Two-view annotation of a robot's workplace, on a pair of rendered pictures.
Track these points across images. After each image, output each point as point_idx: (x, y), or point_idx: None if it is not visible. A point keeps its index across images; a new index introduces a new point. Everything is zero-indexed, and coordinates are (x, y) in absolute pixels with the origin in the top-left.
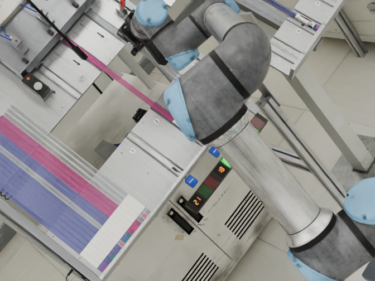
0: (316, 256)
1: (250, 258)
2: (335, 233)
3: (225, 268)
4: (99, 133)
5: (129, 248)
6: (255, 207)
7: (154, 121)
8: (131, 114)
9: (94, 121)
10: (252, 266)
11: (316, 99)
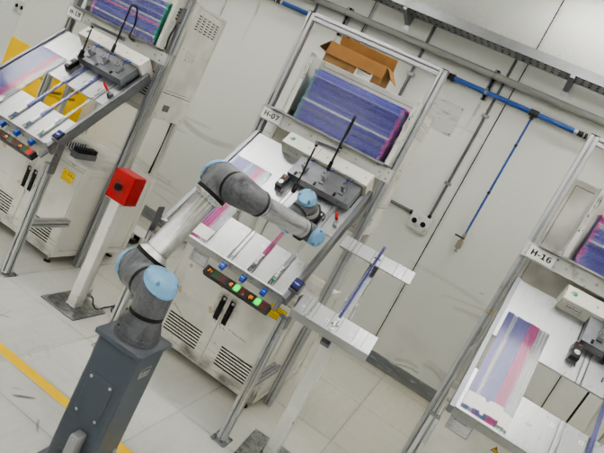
0: (132, 252)
1: (203, 379)
2: (144, 260)
3: (193, 354)
4: None
5: None
6: (235, 372)
7: (262, 244)
8: None
9: None
10: (196, 379)
11: (303, 381)
